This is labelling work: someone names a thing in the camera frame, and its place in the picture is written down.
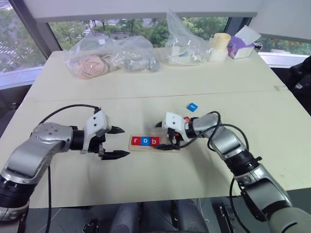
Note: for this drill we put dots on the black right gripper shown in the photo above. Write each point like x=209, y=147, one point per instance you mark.
x=173, y=138

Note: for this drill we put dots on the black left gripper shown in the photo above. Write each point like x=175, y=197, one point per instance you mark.
x=96, y=144

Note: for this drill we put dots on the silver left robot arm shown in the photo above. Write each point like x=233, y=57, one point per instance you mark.
x=36, y=148

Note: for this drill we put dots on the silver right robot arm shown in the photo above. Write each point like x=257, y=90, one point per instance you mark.
x=245, y=167

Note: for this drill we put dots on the red letter b block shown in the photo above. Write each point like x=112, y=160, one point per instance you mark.
x=154, y=141

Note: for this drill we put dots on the blue letter o block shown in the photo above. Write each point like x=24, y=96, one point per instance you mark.
x=145, y=141

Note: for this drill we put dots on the red letter r block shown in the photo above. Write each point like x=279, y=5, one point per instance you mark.
x=135, y=141

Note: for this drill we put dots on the wooden letter tray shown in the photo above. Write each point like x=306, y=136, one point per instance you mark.
x=143, y=148

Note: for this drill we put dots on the red letter o block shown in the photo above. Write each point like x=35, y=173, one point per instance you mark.
x=187, y=119

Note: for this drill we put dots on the blue letter t block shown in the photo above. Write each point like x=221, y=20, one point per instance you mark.
x=192, y=106

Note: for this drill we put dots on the plastic bag with grey items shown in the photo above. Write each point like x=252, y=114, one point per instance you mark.
x=139, y=60

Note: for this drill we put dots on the plastic bag with pink items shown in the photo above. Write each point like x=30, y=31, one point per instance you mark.
x=90, y=64

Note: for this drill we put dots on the tall clear plastic bag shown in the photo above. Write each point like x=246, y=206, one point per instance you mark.
x=184, y=46

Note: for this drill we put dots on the cream and white cup stack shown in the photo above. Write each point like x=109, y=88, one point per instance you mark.
x=219, y=46

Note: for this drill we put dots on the purple tissue box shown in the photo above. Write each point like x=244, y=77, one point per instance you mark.
x=240, y=47

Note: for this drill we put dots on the small dark round object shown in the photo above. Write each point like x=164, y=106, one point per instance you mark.
x=258, y=45

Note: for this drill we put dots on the black bag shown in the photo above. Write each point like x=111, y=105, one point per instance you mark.
x=301, y=80

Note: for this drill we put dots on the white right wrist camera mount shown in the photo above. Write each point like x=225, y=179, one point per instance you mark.
x=175, y=123

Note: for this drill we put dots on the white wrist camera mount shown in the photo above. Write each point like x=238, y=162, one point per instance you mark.
x=175, y=123
x=97, y=122

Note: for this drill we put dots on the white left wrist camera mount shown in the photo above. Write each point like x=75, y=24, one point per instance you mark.
x=97, y=122

